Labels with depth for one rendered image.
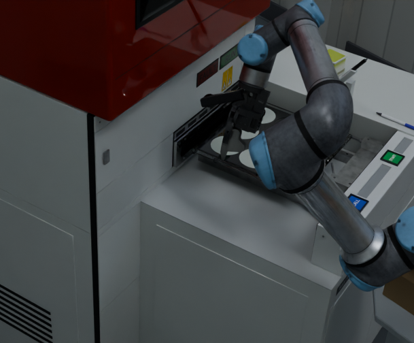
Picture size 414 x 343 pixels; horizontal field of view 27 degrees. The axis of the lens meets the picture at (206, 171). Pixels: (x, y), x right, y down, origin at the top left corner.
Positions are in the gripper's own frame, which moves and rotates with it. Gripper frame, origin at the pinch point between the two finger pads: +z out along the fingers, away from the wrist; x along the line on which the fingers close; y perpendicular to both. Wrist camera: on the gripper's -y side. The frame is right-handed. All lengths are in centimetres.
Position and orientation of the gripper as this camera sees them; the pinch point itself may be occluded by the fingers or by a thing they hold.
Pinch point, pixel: (221, 154)
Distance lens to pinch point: 227.4
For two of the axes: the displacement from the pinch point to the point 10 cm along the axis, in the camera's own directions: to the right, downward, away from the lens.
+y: 9.4, 3.2, -1.3
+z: -2.9, 9.3, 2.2
